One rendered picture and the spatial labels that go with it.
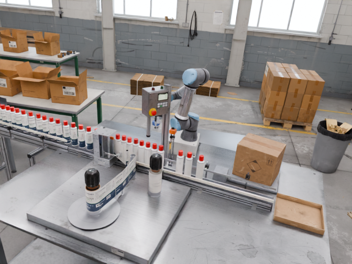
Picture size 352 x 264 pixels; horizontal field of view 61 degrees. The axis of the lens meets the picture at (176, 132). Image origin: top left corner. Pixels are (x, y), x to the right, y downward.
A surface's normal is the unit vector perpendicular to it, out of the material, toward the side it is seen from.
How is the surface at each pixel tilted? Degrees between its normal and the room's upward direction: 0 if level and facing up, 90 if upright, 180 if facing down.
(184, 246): 0
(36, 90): 90
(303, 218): 0
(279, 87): 91
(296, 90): 91
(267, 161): 90
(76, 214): 0
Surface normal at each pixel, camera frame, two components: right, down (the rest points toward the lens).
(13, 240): 0.07, -0.89
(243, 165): -0.55, 0.34
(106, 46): -0.19, 0.43
